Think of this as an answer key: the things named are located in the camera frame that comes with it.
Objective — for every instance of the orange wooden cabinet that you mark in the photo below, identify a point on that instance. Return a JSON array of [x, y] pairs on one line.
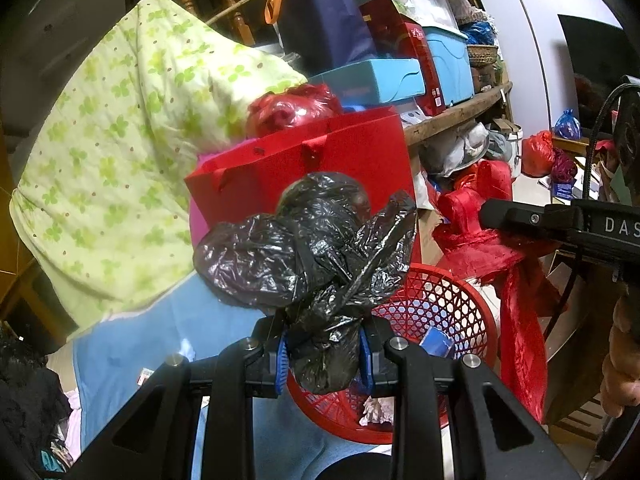
[[10, 260]]

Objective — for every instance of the tied red plastic bag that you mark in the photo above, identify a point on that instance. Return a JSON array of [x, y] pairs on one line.
[[290, 110]]

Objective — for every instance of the blue white box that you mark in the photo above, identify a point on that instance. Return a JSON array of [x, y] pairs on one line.
[[437, 342]]

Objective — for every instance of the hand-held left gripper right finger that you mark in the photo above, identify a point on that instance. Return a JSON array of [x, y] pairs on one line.
[[365, 360]]

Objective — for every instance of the black screen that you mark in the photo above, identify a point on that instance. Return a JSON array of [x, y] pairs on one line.
[[590, 60]]

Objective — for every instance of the red mesh plastic basket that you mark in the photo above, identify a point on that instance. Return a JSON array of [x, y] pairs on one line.
[[440, 300]]

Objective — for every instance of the flat light blue box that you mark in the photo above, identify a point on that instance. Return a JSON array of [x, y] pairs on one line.
[[370, 80]]

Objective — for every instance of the light blue storage bin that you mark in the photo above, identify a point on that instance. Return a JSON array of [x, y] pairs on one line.
[[450, 70]]

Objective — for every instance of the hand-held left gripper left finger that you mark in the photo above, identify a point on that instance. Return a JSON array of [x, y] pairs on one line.
[[280, 360]]

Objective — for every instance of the metal basin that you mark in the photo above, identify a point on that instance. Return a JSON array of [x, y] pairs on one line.
[[475, 155]]

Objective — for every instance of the wooden stair railing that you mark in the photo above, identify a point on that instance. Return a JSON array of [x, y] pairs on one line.
[[239, 17]]

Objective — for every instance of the green floral quilt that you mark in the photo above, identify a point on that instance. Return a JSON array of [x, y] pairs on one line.
[[125, 135]]

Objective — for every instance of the blue plastic bag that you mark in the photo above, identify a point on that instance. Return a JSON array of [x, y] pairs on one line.
[[566, 127], [475, 32]]

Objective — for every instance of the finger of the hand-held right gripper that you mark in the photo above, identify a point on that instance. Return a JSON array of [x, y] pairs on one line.
[[530, 220]]

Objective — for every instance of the magenta pillow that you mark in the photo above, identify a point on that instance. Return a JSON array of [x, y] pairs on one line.
[[196, 225]]

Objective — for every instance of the rough wooden table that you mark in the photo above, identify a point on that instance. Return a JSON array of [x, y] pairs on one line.
[[450, 120]]

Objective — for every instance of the dark red box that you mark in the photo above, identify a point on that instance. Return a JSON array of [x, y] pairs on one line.
[[400, 35]]

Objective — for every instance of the black plastic bag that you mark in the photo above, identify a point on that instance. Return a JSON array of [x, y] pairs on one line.
[[300, 260]]

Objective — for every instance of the black clothes pile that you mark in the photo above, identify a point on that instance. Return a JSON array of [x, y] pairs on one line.
[[30, 390]]

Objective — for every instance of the person's right hand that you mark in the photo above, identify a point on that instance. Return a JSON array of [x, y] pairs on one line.
[[622, 360]]

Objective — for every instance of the red paper bag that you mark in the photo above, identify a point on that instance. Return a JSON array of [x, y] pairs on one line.
[[350, 150]]

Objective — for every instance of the small blue box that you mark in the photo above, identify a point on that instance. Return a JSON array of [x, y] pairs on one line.
[[562, 190]]

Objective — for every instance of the cardboard box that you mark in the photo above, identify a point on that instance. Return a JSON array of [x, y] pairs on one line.
[[427, 235]]

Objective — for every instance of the woven basket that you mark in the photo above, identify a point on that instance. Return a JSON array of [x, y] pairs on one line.
[[482, 55]]

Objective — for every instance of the large red plastic bag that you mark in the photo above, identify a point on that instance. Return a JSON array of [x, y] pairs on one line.
[[537, 155]]

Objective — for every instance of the white tissue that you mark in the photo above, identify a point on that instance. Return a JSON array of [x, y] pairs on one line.
[[377, 410]]

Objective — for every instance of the maroon plastic bag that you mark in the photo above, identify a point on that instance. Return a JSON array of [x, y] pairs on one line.
[[564, 165]]

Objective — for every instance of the blue blanket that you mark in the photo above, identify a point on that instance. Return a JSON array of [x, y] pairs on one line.
[[200, 320]]

